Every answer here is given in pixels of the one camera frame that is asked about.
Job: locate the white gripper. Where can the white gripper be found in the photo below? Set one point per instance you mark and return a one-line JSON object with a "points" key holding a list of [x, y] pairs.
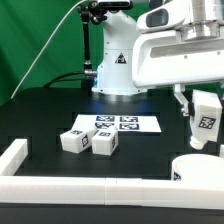
{"points": [[180, 43]]}

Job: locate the white round stool seat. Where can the white round stool seat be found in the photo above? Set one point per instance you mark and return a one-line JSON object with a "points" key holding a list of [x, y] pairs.
{"points": [[200, 168]]}

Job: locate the white marker sheet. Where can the white marker sheet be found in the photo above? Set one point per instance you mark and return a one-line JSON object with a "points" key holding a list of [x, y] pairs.
{"points": [[126, 123]]}

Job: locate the white right fence wall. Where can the white right fence wall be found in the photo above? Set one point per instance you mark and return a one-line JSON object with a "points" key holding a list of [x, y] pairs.
{"points": [[221, 151]]}

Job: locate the white fence wall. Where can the white fence wall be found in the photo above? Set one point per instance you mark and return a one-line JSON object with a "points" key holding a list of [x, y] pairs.
{"points": [[109, 191], [221, 151], [13, 157]]}

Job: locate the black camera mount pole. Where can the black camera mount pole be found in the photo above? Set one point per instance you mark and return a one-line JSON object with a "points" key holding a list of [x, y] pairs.
{"points": [[90, 13]]}

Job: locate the black camera on mount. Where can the black camera on mount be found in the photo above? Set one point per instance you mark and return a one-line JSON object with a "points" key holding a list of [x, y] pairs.
{"points": [[113, 4]]}

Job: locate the white front fence wall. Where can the white front fence wall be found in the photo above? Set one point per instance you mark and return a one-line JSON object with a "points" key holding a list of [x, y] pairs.
{"points": [[109, 191]]}

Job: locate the white left fence wall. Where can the white left fence wall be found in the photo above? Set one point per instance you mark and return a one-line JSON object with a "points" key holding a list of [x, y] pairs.
{"points": [[13, 157]]}

